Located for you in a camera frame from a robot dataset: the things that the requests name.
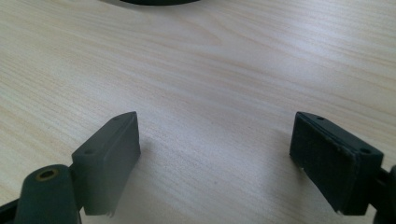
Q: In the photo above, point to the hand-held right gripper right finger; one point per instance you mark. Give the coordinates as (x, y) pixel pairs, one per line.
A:
(330, 161)

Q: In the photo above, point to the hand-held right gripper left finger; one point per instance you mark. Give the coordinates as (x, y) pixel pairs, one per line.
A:
(106, 161)

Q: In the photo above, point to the black round object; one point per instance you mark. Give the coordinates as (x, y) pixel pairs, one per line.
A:
(155, 1)

